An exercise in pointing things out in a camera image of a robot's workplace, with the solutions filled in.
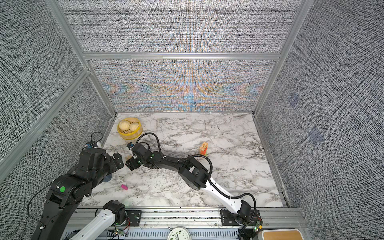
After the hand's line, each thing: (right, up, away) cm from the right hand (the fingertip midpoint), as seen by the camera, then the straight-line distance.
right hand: (130, 160), depth 92 cm
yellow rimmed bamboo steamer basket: (-7, +15, +11) cm, 20 cm away
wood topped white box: (+78, -27, -26) cm, 86 cm away
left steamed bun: (-9, +22, +11) cm, 26 cm away
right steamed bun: (-2, +21, +11) cm, 24 cm away
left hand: (+3, +6, -25) cm, 26 cm away
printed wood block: (+46, +9, -1) cm, 46 cm away
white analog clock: (+32, -27, -26) cm, 49 cm away
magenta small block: (0, -13, -8) cm, 16 cm away
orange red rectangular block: (+45, +5, -1) cm, 45 cm away
